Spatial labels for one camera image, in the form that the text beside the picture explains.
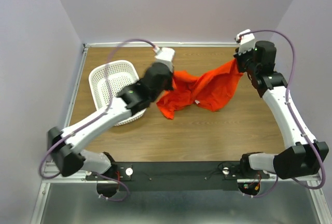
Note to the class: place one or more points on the aluminium frame rail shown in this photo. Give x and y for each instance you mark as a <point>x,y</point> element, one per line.
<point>45,181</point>

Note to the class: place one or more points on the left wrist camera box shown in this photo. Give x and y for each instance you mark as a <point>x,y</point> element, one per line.
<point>164,55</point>

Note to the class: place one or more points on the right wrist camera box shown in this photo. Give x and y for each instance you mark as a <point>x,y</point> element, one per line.
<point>246,41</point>

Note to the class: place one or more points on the orange t shirt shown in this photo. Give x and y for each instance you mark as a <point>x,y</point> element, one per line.
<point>212,91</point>

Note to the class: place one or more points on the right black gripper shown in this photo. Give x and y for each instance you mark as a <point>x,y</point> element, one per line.
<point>238,58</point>

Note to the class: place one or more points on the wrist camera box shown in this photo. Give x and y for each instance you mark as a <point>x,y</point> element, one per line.
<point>246,41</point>
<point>164,55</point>

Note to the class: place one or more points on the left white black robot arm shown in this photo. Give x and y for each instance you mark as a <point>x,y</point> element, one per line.
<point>67,146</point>

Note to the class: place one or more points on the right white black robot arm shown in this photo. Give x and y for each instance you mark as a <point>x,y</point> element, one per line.
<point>303,153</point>

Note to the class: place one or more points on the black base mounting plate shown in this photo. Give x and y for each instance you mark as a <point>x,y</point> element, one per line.
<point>185,176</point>

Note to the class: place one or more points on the white perforated plastic basket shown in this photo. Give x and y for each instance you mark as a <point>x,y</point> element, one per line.
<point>107,80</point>

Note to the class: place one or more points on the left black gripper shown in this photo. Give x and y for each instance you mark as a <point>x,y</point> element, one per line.
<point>170,86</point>

